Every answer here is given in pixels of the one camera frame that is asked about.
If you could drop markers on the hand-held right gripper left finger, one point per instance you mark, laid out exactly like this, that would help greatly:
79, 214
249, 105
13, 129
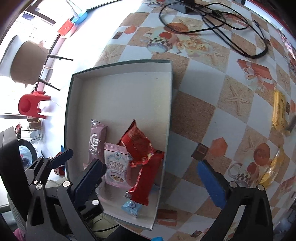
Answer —
90, 178

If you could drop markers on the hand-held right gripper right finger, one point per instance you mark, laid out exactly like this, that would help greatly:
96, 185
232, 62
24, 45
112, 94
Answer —
212, 185

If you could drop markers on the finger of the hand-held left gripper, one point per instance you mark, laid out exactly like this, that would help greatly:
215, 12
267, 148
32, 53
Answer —
93, 209
57, 161

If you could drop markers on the pink square snack packet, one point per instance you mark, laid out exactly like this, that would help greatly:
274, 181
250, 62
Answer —
115, 166

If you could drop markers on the small blue candy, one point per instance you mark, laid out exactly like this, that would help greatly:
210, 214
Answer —
131, 208

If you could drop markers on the pink long snack packet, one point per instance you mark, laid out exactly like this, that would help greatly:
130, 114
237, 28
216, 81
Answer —
97, 139

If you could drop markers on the red crinkled snack packet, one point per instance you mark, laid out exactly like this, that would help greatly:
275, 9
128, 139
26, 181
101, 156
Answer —
136, 143

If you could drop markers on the red long snack packet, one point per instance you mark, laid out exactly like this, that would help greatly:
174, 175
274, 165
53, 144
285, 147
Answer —
148, 178

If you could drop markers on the golden long snack packet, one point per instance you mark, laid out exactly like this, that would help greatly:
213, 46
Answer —
272, 169

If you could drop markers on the white cardboard box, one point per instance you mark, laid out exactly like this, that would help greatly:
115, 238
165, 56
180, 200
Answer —
122, 97

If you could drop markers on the yellow cake packet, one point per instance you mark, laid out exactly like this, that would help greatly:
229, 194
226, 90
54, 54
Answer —
279, 111

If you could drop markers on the black frying pan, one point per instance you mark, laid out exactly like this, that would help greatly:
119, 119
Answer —
26, 151

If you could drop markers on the red plastic stool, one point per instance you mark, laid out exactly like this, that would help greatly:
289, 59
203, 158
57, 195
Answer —
33, 104

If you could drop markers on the beige chair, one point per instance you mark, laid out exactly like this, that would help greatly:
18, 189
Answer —
27, 62

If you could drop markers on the black power adapter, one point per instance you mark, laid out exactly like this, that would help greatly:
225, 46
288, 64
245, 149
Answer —
182, 5

